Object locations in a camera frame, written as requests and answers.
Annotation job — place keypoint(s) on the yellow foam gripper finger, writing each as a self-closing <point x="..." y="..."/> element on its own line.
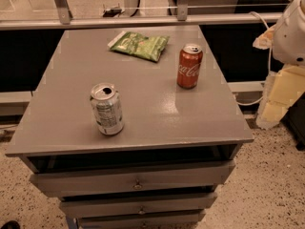
<point x="281" y="92"/>

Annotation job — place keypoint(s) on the grey drawer cabinet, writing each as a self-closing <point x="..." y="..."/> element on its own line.
<point x="163" y="123"/>

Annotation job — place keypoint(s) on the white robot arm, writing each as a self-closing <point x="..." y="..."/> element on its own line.
<point x="286" y="40"/>

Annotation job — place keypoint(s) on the top grey drawer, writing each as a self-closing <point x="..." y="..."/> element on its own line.
<point x="133" y="179"/>

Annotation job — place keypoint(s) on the green chip bag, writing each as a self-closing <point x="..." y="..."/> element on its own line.
<point x="138" y="45"/>

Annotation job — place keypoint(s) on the black shoe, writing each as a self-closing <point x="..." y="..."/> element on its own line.
<point x="12" y="224"/>

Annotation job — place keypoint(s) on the grey drawer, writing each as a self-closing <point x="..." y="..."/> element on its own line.
<point x="133" y="179"/>
<point x="152" y="219"/>
<point x="138" y="205"/>

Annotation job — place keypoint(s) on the bottom grey drawer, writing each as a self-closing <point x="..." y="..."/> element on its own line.
<point x="152" y="219"/>

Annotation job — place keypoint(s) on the middle grey drawer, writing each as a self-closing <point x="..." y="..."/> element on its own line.
<point x="138" y="205"/>

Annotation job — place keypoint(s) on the red coca-cola can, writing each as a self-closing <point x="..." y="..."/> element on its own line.
<point x="190" y="59"/>

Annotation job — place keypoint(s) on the silver 7up can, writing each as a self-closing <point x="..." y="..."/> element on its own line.
<point x="106" y="107"/>

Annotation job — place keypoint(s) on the metal railing frame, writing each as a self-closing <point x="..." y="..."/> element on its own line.
<point x="87" y="14"/>

